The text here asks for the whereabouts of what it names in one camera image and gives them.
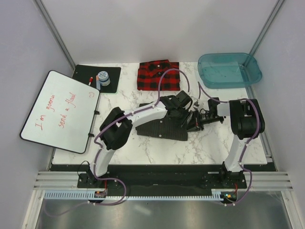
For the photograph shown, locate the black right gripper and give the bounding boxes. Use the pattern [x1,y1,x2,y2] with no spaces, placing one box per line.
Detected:
[183,109,223,132]

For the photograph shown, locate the dark grey pinstripe shirt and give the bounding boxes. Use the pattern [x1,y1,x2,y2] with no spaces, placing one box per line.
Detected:
[135,109,188,141]

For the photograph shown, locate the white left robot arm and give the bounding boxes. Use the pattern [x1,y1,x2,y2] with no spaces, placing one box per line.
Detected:
[88,91,193,187]

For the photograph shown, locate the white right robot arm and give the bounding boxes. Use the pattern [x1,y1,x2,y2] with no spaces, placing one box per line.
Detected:
[182,97,265,188]

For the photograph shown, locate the red black plaid shirt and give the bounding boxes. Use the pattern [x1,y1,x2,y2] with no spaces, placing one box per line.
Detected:
[137,60,180,91]

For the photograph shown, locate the teal transparent plastic bin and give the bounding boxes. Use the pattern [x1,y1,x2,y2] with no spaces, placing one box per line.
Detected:
[198,52,263,89]

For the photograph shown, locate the small blue white jar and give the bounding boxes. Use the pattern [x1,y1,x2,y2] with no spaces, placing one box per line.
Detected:
[97,71,111,86]

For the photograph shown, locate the blue pink eraser stick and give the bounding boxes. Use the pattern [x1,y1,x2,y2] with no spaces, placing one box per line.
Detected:
[96,76,101,91]

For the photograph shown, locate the black mat green edge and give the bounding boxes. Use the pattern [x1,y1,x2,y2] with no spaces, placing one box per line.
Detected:
[72,64,121,94]

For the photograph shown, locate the white whiteboard with red writing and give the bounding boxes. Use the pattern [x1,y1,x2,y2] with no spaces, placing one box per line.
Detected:
[20,71,100,154]

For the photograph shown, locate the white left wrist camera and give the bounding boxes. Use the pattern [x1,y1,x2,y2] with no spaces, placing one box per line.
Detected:
[191,96,199,109]

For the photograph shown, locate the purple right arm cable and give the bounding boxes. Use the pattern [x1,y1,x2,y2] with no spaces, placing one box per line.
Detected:
[198,82,261,207]

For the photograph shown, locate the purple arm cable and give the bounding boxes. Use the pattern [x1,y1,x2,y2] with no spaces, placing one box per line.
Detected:
[198,82,261,207]
[94,68,190,205]

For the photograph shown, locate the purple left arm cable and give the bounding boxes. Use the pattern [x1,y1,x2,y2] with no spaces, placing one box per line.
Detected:
[94,68,190,205]

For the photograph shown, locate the light blue cable duct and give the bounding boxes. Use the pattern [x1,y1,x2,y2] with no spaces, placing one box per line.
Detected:
[43,190,236,201]

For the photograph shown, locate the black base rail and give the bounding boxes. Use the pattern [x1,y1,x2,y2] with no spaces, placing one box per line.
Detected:
[77,165,247,196]

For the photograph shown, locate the aluminium frame post right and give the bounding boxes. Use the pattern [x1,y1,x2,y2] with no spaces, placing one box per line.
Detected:
[249,0,286,56]

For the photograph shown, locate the aluminium frame post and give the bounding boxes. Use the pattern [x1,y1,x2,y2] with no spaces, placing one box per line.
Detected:
[249,0,286,56]
[33,0,76,69]

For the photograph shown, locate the aluminium frame post left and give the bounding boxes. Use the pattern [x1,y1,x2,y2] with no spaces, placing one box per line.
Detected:
[33,0,76,69]

